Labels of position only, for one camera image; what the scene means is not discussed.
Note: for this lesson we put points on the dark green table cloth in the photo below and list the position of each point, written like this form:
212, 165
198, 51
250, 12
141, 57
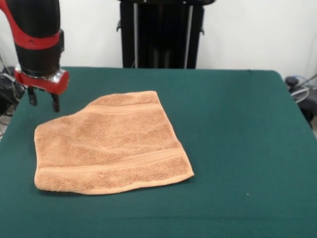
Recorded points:
223, 148

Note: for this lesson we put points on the black equipment block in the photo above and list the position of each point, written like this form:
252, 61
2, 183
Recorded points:
308, 104

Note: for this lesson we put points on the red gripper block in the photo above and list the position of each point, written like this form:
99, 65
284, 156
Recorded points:
47, 84

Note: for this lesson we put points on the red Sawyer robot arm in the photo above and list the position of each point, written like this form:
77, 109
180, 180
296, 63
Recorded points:
37, 32

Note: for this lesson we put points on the orange terry towel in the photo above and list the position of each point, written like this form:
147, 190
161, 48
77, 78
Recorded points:
111, 148

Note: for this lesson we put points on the black robot pedestal frame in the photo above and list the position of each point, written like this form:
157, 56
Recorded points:
161, 37

